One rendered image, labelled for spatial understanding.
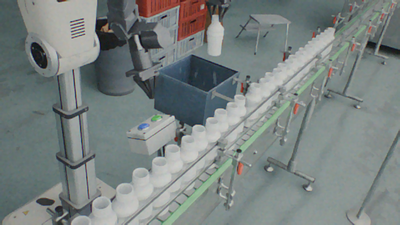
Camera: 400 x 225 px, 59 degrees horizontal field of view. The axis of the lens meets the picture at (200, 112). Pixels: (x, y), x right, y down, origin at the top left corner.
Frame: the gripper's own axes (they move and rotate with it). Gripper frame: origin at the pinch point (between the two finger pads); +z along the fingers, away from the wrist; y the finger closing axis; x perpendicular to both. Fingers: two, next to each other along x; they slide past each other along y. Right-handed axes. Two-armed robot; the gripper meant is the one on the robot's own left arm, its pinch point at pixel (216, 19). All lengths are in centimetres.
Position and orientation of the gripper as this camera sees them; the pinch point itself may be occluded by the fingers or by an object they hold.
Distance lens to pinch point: 150.0
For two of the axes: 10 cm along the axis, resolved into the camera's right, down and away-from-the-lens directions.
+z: -1.0, 8.6, 5.0
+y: -7.9, -3.7, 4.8
